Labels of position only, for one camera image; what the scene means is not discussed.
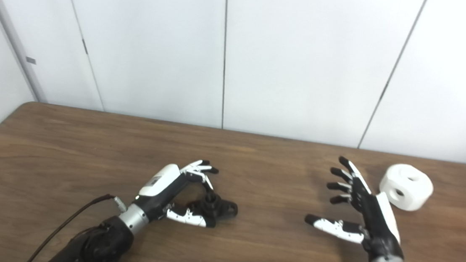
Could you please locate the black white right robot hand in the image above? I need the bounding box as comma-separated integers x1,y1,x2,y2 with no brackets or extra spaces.
301,153,413,262

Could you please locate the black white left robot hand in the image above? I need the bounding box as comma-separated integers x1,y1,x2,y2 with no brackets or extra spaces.
132,153,222,230

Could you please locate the round white plastic piece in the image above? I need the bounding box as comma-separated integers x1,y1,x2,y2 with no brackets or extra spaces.
377,162,436,214

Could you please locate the black plastic holder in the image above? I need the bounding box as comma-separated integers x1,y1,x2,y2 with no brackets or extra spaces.
185,188,240,230

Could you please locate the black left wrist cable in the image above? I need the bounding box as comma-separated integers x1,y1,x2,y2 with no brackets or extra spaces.
24,188,129,262

